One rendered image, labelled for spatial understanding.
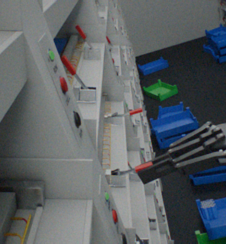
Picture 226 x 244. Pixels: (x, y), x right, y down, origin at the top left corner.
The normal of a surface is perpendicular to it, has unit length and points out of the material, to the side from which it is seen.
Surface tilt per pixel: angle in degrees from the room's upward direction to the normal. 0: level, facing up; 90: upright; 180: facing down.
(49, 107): 90
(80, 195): 90
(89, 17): 90
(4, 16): 90
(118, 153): 19
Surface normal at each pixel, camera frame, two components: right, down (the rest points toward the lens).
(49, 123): 0.00, 0.44
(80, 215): 0.03, -0.90
